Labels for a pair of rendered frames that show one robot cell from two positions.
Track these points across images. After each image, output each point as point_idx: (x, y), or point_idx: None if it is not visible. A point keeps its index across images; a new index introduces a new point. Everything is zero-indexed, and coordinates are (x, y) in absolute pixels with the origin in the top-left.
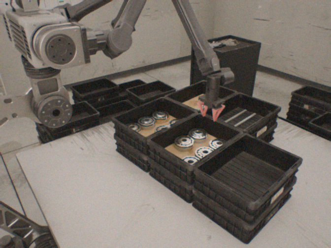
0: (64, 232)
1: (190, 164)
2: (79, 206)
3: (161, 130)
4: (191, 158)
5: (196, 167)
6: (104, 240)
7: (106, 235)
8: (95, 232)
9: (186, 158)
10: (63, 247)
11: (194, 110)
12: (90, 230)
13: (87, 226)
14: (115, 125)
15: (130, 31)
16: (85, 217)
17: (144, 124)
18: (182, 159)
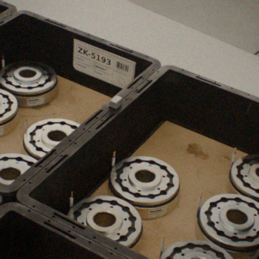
0: (239, 57)
1: (26, 67)
2: (252, 91)
3: (133, 92)
4: (25, 85)
5: (10, 8)
6: (165, 54)
7: (165, 58)
8: (188, 61)
9: (40, 87)
10: (221, 43)
11: (30, 206)
12: (199, 63)
13: (208, 66)
14: None
15: None
16: (224, 77)
17: (233, 196)
18: (47, 22)
